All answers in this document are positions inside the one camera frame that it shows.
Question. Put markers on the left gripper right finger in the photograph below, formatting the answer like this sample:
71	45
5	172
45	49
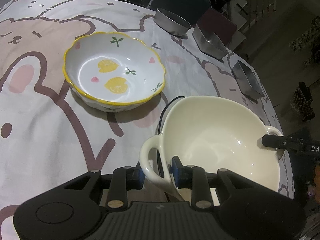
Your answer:
195	179

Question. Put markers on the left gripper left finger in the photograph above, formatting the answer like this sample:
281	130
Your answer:
123	180

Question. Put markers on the cream two-handled bowl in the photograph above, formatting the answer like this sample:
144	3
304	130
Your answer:
212	133

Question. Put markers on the steel rectangular container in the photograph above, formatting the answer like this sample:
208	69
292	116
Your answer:
247	81
209	43

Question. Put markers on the lemon pattern scalloped bowl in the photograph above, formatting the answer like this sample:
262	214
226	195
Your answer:
113	72

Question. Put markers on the round steel bowl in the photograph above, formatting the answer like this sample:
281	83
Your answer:
171	22

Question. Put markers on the white square plate blue rim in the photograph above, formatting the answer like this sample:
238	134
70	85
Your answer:
165	113

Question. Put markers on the person right hand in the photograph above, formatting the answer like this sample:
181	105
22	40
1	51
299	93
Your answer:
314	191

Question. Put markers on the bear pattern tablecloth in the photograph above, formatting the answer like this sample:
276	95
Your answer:
48	134

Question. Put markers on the maroon chair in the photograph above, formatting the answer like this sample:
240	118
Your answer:
212	22

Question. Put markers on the dark green chair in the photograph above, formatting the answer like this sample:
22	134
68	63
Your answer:
190	10

